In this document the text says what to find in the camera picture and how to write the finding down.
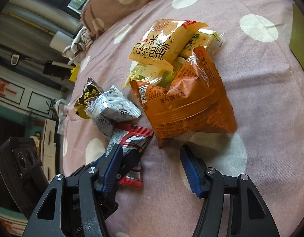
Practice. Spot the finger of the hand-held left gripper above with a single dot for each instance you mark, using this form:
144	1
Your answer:
96	163
131	161

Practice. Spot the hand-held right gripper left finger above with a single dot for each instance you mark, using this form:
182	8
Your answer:
112	170

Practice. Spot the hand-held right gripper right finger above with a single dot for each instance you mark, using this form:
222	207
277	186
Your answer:
191	172

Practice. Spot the red white snack packet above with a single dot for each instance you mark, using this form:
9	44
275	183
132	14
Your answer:
137	133

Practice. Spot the white grey snack packet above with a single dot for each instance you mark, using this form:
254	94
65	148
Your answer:
112	108

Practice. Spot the brown yellow chocolate packet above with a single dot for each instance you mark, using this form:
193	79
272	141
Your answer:
89	95

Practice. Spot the orange snack bag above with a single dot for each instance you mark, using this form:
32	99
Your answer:
191	103

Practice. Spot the green yellow snack packet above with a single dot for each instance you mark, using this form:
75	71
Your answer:
152	72

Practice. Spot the yellow rice cracker packet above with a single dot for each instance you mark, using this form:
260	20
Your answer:
164	44

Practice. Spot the green label soda cracker packet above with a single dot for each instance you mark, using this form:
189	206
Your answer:
208	38

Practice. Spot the green cardboard box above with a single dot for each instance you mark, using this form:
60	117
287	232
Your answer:
300	34

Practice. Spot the white plastic bag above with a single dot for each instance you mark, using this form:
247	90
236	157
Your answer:
61	109

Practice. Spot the potted plant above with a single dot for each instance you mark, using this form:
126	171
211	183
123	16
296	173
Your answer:
50	108

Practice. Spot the pink polka dot bedsheet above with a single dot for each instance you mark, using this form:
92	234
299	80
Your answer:
260	103

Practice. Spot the black stand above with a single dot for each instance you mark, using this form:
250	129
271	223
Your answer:
54	69

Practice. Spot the crumpled white cloth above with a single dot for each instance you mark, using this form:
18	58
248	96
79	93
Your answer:
79	44

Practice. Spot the white paper roll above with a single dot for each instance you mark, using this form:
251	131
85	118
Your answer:
62	40

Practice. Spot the brown polka dot bolster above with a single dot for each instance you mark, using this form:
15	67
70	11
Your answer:
132	0

